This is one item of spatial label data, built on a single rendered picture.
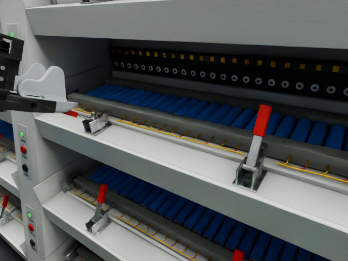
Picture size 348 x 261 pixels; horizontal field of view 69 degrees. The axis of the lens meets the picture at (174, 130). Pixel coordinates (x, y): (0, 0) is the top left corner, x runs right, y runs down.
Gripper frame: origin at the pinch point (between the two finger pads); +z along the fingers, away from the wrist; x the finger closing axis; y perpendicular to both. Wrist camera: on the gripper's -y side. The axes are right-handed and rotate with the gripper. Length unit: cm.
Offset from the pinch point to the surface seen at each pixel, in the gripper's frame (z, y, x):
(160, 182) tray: 6.2, -7.3, -15.1
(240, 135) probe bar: 9.8, 1.5, -23.5
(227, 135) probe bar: 10.0, 1.1, -21.6
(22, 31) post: 0.8, 11.1, 17.4
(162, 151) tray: 6.5, -3.1, -14.2
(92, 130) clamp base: 4.9, -3.1, -1.0
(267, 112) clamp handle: 5.9, 4.9, -27.1
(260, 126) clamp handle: 5.7, 3.3, -26.7
